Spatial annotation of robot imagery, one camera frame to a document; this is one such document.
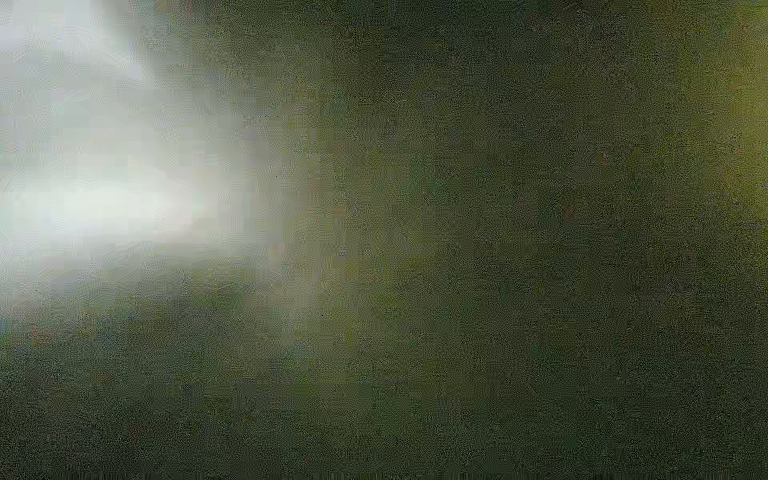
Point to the olive green cloth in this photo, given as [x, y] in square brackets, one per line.
[383, 239]

